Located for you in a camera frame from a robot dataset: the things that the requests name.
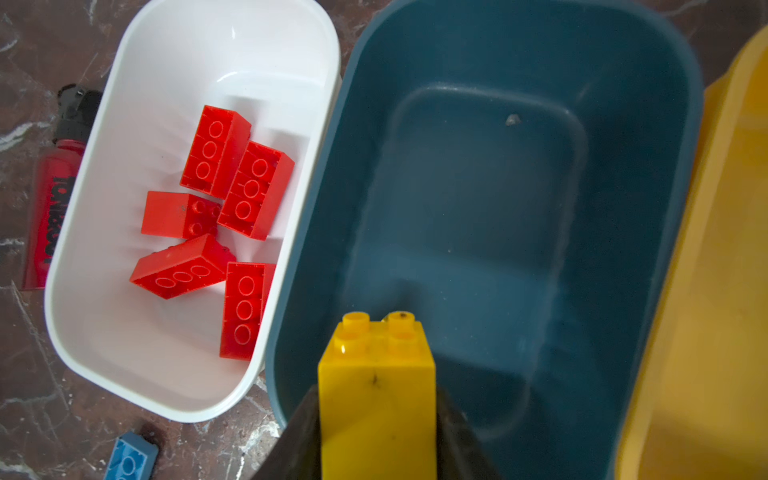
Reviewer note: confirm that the blue brick upright centre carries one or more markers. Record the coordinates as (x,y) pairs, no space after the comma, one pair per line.
(132,458)

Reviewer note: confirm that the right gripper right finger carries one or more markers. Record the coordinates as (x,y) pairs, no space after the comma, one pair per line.
(460,455)

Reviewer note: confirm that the yellow plastic bin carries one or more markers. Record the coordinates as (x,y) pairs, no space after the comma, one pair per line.
(699,406)

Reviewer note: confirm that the white plastic bin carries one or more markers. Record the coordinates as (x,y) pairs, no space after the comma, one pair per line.
(277,63)

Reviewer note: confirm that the yellow square brick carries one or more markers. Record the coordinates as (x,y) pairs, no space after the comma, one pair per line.
(377,400)

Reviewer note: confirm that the teal plastic bin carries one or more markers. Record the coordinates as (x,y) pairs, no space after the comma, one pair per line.
(514,173)

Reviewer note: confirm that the small red square brick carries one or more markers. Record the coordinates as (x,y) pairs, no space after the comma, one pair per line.
(179,215)

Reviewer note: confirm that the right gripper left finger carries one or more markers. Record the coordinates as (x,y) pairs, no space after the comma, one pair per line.
(297,453)

